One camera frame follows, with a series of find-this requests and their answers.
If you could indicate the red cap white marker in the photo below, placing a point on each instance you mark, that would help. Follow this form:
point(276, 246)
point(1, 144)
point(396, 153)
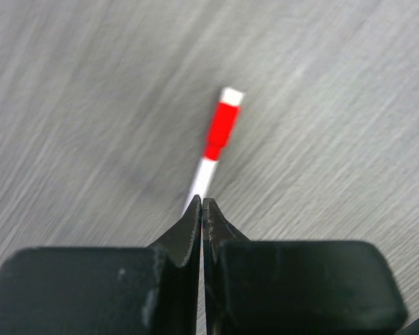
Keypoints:
point(223, 122)

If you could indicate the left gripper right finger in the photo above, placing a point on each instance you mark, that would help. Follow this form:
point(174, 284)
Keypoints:
point(295, 287)

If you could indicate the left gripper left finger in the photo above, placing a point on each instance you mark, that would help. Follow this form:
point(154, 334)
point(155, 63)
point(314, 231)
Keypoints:
point(106, 290)

